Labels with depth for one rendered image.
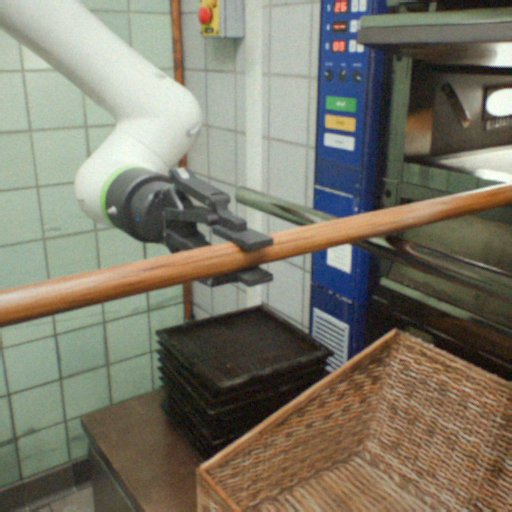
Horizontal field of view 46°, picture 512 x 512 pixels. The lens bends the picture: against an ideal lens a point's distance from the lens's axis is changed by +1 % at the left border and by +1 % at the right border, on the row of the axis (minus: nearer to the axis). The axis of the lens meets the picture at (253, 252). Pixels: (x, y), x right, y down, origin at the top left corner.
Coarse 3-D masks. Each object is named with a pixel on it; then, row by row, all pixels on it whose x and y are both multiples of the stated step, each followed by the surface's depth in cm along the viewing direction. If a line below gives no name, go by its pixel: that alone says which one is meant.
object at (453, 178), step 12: (408, 168) 114; (420, 168) 112; (432, 168) 110; (444, 168) 108; (456, 168) 108; (468, 168) 108; (408, 180) 115; (420, 180) 112; (432, 180) 110; (444, 180) 108; (456, 180) 106; (468, 180) 104; (480, 180) 102; (492, 180) 100; (504, 180) 99; (456, 192) 106
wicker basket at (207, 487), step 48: (384, 336) 118; (336, 384) 113; (384, 384) 121; (432, 384) 112; (480, 384) 105; (288, 432) 109; (336, 432) 117; (384, 432) 120; (432, 432) 112; (480, 432) 104; (240, 480) 104; (288, 480) 112; (336, 480) 116; (480, 480) 103
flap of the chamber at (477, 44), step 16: (368, 32) 97; (384, 32) 94; (400, 32) 92; (416, 32) 89; (432, 32) 87; (448, 32) 85; (464, 32) 83; (480, 32) 81; (496, 32) 79; (384, 48) 100; (400, 48) 97; (416, 48) 94; (432, 48) 92; (448, 48) 90; (464, 48) 87; (480, 48) 85; (496, 48) 83; (464, 64) 105; (480, 64) 102; (496, 64) 99
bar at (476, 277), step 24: (240, 192) 96; (288, 216) 86; (312, 216) 82; (336, 216) 80; (384, 240) 71; (408, 240) 70; (408, 264) 69; (432, 264) 66; (456, 264) 63; (480, 264) 62; (480, 288) 61; (504, 288) 59
